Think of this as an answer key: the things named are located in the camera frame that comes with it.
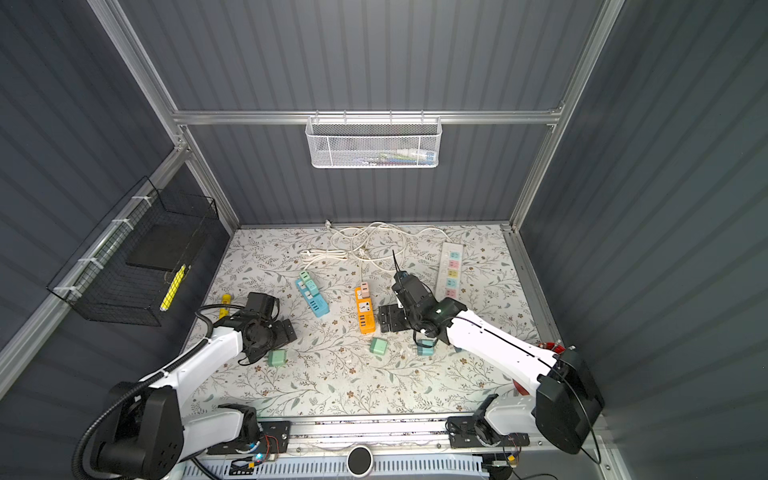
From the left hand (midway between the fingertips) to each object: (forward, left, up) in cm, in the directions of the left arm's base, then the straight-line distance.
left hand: (281, 341), depth 87 cm
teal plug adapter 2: (-3, -29, 0) cm, 29 cm away
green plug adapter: (+20, -6, +5) cm, 21 cm away
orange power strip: (+6, -25, +1) cm, 26 cm away
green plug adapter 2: (-5, 0, 0) cm, 5 cm away
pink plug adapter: (+14, -25, +5) cm, 29 cm away
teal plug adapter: (+15, -8, +5) cm, 18 cm away
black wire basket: (+10, +31, +26) cm, 42 cm away
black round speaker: (-31, -24, +3) cm, 39 cm away
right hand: (+1, -33, +10) cm, 35 cm away
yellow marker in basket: (+5, +19, +25) cm, 32 cm away
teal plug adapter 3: (-6, -43, 0) cm, 43 cm away
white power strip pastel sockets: (+22, -55, +1) cm, 59 cm away
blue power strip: (+13, -9, 0) cm, 15 cm away
